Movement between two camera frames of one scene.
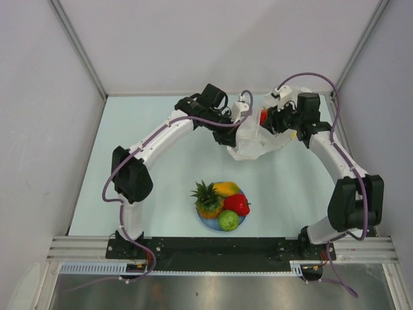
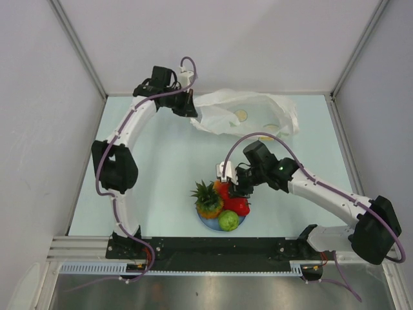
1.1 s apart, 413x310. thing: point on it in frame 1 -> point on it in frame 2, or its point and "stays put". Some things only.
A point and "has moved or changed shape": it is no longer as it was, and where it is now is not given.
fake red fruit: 238,203 stays put
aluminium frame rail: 366,248 stays put
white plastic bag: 252,139 has moved or changed shape
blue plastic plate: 213,223 stays put
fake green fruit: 228,220 stays put
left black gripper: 227,136 -> 187,108
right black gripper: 273,123 -> 239,191
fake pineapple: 209,203 stays put
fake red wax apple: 263,116 -> 223,189
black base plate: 219,253 stays put
